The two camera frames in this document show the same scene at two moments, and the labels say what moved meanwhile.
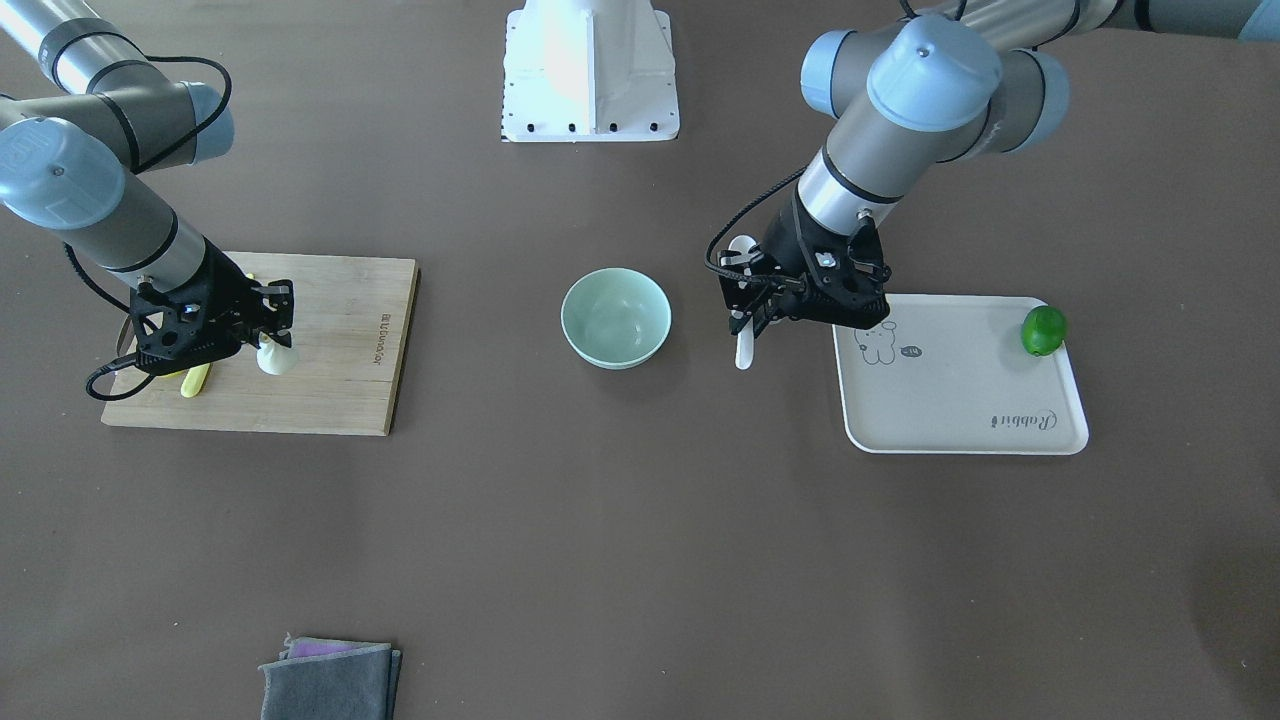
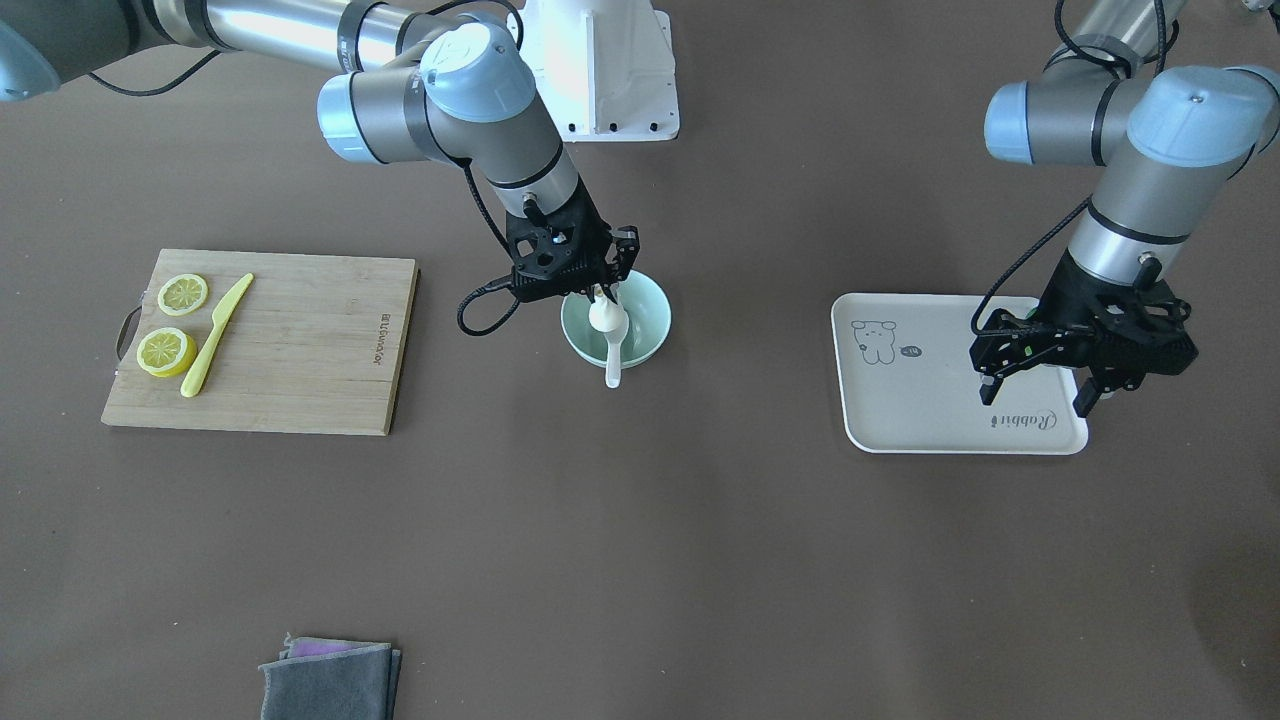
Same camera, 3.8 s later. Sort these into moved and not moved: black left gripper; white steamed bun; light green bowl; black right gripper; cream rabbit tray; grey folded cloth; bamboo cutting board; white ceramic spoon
Moved: black left gripper; white ceramic spoon; black right gripper; white steamed bun
Not moved: grey folded cloth; cream rabbit tray; light green bowl; bamboo cutting board
